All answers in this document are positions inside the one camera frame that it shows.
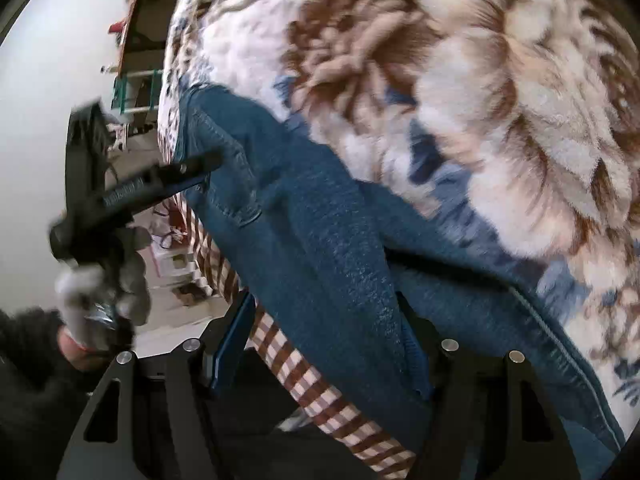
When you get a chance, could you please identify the person's left hand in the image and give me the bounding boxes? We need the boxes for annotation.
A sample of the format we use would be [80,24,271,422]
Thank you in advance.
[54,225,152,353]

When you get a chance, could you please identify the floral fleece blanket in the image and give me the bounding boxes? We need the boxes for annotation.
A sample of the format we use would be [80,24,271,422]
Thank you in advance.
[157,0,640,441]

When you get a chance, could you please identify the green metal ladder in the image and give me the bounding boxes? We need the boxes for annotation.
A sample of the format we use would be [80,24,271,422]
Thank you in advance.
[111,67,163,117]

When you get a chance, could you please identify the blue denim pants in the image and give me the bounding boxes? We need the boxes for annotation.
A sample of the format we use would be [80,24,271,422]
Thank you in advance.
[172,82,626,480]

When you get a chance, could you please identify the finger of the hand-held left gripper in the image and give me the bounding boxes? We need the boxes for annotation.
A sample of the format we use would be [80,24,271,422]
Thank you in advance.
[150,152,224,196]

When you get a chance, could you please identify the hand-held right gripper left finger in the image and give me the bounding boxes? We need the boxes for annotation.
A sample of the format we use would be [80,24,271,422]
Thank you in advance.
[56,290,257,480]

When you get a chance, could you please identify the white storage box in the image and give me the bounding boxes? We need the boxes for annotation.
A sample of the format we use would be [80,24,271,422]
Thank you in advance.
[150,200,213,311]

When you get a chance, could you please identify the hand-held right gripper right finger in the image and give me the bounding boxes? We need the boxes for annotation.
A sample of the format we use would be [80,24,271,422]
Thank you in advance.
[400,305,583,480]

